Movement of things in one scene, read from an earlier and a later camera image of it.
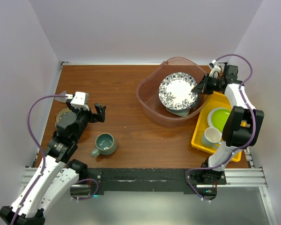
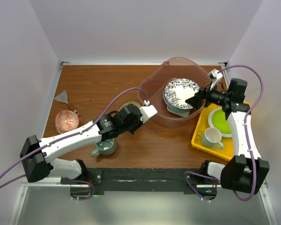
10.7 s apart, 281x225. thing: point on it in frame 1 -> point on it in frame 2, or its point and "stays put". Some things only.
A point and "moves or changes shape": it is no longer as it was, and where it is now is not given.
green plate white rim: x=217 y=117 stays put
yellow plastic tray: x=215 y=100 stays put
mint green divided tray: x=182 y=113 stays put
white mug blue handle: x=211 y=137 stays put
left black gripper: x=100 y=114 -> x=139 y=123
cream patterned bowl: x=62 y=111 -> x=128 y=102
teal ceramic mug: x=106 y=144 stays put
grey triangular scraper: x=61 y=99 stays put
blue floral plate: x=175 y=91 moves or changes shape
